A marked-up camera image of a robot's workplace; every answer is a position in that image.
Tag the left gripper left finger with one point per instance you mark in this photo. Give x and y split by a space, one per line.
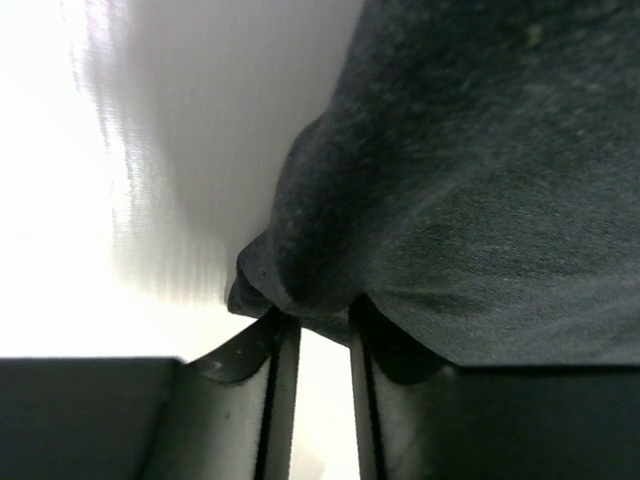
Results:
230 414

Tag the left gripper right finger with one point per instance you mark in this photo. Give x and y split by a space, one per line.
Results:
410 422

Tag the black trousers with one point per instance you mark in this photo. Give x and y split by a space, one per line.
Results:
476 176

